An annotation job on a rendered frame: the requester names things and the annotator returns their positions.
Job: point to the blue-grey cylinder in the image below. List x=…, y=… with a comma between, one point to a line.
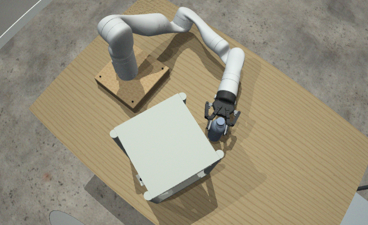
x=215, y=132

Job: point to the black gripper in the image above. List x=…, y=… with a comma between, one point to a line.
x=223, y=106

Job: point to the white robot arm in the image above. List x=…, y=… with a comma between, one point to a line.
x=117, y=30

